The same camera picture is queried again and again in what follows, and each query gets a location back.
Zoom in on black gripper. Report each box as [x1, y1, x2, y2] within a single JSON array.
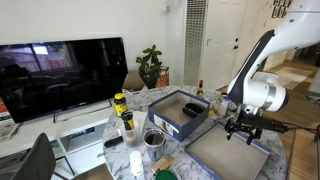
[[224, 110, 268, 146]]

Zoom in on white door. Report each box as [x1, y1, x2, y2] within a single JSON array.
[[199, 0, 248, 92]]

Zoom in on white bottle blue cap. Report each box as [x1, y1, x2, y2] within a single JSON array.
[[219, 94, 232, 117]]

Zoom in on brown hot sauce bottle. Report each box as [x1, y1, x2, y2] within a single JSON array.
[[196, 79, 205, 98]]

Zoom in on small wooden block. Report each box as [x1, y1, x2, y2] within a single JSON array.
[[151, 156, 168, 175], [161, 156, 175, 172]]

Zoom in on green potted plant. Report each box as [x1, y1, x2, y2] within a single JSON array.
[[135, 44, 164, 90]]

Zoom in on clear plastic container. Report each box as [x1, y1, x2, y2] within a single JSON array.
[[118, 121, 141, 147]]

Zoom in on yellow mustard bottle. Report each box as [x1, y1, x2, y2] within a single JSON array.
[[120, 110, 136, 141]]

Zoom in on black flat television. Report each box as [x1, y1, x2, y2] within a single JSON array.
[[0, 36, 130, 125]]

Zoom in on white TV stand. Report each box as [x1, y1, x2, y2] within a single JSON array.
[[0, 99, 125, 180]]

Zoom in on white wall thermostat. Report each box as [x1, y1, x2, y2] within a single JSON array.
[[161, 2, 172, 15]]

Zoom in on yellow cap vitamin bottle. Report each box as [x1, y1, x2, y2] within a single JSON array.
[[113, 92, 129, 118]]

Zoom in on black chair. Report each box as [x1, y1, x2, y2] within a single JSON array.
[[9, 132, 57, 180]]

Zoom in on steel tumbler blue label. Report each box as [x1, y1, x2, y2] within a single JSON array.
[[142, 128, 167, 163]]

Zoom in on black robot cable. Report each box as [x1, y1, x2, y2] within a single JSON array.
[[266, 120, 320, 135]]

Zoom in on wall picture frames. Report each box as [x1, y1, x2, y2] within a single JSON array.
[[271, 0, 295, 19]]

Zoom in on beige floor rug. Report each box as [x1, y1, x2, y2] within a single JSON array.
[[272, 66, 318, 91]]

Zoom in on blue shoe box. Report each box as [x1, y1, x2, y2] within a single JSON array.
[[147, 89, 211, 143]]

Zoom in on white plastic bottle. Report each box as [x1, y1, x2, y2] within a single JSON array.
[[128, 150, 145, 177]]

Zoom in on green round lid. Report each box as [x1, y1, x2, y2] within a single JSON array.
[[154, 169, 179, 180]]

